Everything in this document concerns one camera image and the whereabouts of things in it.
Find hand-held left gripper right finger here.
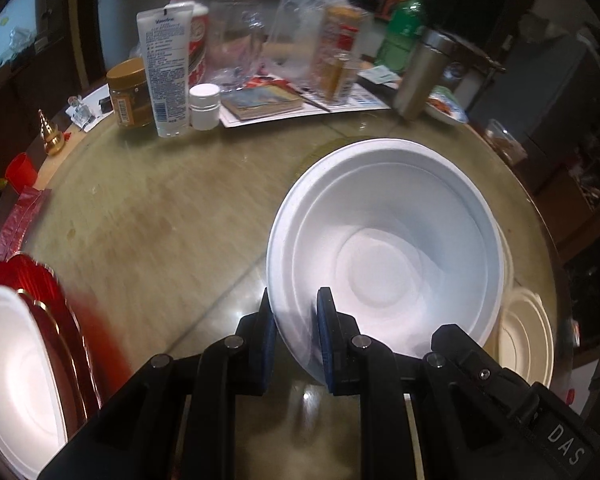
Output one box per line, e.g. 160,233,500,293
316,287,526,480

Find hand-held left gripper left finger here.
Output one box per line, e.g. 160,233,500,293
37,287,281,480

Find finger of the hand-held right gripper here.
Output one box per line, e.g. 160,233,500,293
432,325,538,413

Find white foam bowl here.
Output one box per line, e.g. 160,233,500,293
0,284,71,466
266,138,505,386

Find clear plastic container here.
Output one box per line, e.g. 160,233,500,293
484,119,528,166

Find worn book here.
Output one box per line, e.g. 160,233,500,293
220,82,306,122

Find white pill bottle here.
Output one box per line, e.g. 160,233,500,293
188,84,222,132

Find printed paper sheets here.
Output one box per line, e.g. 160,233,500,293
220,75,396,128

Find blue patterned plate with food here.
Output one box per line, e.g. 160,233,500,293
425,85,470,126

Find red plastic bag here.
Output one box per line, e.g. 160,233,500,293
0,185,53,261

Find stainless steel thermos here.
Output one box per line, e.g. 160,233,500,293
392,27,448,121

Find peanut butter jar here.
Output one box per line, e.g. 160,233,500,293
105,57,153,128

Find grey refrigerator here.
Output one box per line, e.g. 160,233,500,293
467,35,600,161

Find white lotion tube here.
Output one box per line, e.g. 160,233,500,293
136,0,196,138

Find small glass bottle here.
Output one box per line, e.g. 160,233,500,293
67,95,97,131

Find red plastic cup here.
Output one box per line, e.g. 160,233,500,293
4,154,41,193

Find gold gourd ornament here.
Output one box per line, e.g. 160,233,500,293
36,108,66,157

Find white paper sheet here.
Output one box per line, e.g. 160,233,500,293
65,82,113,133

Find green plastic bottle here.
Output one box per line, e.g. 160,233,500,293
377,0,428,73

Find clear plastic bag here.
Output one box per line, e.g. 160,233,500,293
267,0,331,81

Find white bottle red cap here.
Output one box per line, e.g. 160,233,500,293
169,0,212,86

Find dark wooden sideboard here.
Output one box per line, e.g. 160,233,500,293
0,35,96,186

